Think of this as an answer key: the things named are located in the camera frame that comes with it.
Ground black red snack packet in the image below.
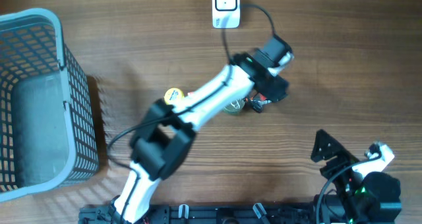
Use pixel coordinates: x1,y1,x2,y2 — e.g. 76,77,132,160
244,92,271,113

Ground yellow lidded jar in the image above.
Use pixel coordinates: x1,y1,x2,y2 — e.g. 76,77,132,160
164,88,185,105

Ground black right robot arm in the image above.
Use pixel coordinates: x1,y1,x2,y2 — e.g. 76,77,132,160
311,129,402,223

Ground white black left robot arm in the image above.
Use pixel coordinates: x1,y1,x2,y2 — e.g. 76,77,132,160
110,35,294,223

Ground white barcode scanner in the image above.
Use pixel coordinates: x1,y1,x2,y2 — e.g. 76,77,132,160
212,0,241,29

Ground grey plastic basket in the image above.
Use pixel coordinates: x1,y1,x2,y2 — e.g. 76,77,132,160
1,8,100,202

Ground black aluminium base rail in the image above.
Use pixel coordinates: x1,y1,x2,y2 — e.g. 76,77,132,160
78,202,339,224

